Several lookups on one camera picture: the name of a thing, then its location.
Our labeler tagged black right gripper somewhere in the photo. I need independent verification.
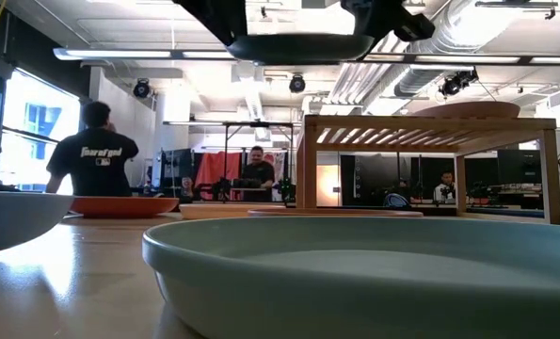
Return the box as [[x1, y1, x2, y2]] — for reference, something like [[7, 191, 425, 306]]
[[340, 0, 406, 42]]

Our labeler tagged dark green plate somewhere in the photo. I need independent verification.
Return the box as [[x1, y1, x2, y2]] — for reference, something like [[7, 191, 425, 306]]
[[226, 33, 376, 66]]

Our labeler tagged pale pink plate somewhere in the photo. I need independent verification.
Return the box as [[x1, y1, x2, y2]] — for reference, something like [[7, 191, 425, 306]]
[[409, 100, 522, 120]]

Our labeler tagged terracotta plate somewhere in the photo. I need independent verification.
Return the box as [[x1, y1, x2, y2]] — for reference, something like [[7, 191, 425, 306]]
[[247, 208, 424, 218]]

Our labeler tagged pale peach plate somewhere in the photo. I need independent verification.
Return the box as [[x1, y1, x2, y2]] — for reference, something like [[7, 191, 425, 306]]
[[179, 202, 288, 221]]

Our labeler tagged orange plate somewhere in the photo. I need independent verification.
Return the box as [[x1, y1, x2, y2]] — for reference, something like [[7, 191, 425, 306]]
[[69, 196, 181, 219]]

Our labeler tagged pale blue-green plate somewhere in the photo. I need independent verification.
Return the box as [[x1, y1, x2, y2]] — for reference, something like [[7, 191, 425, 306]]
[[141, 216, 560, 339]]

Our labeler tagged slate blue plate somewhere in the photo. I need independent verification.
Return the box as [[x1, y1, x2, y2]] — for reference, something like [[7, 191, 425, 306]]
[[0, 190, 76, 257]]

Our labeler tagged wooden slatted shelf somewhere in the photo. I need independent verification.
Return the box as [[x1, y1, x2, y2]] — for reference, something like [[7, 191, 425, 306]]
[[296, 114, 560, 225]]

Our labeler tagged black round spotlight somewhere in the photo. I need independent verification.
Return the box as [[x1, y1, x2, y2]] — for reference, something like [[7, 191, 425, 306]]
[[132, 77, 152, 100], [288, 73, 307, 94]]

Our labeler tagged black spotlight cluster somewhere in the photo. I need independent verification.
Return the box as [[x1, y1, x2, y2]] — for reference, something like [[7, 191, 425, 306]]
[[438, 69, 480, 98]]

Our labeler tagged long ceiling light bar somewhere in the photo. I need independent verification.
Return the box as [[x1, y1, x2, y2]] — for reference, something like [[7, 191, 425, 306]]
[[52, 46, 560, 67]]

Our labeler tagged red hanging cloth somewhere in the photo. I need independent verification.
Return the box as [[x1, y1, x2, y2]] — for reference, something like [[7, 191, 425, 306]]
[[195, 151, 243, 202]]

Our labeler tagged black monitor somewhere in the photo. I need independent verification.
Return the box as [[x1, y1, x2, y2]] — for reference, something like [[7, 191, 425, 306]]
[[160, 148, 195, 189]]

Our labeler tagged person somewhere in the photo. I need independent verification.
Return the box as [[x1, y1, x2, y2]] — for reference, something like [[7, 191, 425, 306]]
[[240, 145, 277, 203], [180, 176, 196, 202], [432, 169, 457, 203], [44, 100, 140, 198]]

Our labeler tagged orange lit panel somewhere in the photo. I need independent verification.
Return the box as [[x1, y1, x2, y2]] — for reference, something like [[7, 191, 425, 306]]
[[315, 164, 341, 207]]

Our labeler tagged blue white rugby ball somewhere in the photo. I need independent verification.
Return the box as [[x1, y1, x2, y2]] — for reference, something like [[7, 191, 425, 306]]
[[382, 192, 412, 209]]

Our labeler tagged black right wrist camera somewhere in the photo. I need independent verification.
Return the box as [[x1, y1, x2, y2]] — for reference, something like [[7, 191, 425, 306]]
[[392, 9, 437, 43]]

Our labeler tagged silver ventilation duct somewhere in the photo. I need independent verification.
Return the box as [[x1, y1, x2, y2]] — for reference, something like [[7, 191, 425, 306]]
[[392, 0, 502, 99]]

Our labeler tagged black workstation frame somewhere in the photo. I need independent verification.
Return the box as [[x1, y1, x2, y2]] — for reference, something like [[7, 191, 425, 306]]
[[221, 121, 296, 204]]

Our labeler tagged black aluminium table frame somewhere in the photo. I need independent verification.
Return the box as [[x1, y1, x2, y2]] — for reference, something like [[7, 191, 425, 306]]
[[62, 200, 560, 226]]

